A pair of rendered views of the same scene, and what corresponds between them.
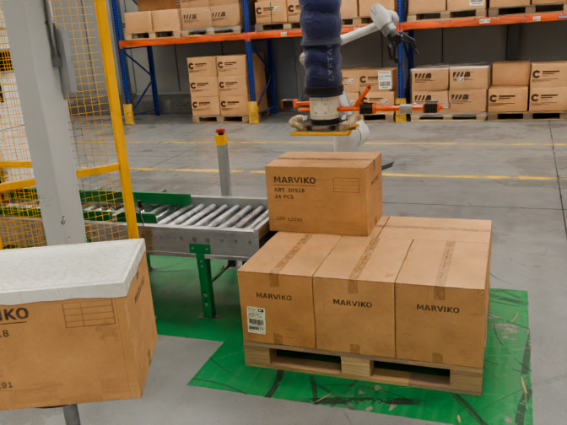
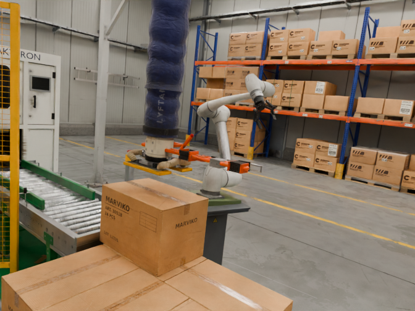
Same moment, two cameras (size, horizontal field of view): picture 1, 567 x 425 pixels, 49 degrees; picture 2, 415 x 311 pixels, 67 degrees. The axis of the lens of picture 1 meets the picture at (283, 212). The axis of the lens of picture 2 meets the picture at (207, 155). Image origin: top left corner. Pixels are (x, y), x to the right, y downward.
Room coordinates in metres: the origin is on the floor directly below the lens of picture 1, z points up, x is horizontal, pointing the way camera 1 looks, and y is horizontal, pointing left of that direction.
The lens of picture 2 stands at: (1.79, -1.15, 1.54)
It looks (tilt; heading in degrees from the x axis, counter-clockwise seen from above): 9 degrees down; 17
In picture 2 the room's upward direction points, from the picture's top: 6 degrees clockwise
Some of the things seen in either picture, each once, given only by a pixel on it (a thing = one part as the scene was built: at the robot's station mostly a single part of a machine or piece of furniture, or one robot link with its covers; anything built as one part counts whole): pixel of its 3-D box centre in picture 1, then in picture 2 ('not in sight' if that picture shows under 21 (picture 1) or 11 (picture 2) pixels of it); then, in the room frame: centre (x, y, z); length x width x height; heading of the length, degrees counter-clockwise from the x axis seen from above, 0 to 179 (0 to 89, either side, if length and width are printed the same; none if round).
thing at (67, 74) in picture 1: (53, 61); not in sight; (3.11, 1.06, 1.62); 0.20 x 0.05 x 0.30; 69
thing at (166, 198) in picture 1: (97, 194); (56, 176); (4.49, 1.37, 0.60); 1.60 x 0.10 x 0.09; 69
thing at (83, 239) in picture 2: (277, 215); (120, 228); (3.70, 0.04, 0.58); 0.70 x 0.03 x 0.06; 159
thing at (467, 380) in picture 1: (375, 321); not in sight; (3.18, -0.48, 0.07); 1.20 x 1.00 x 0.14; 69
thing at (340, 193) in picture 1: (326, 191); (152, 219); (3.60, -0.26, 0.74); 0.60 x 0.40 x 0.40; 68
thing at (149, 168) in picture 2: (321, 130); (146, 165); (3.49, -0.24, 1.13); 0.34 x 0.10 x 0.05; 70
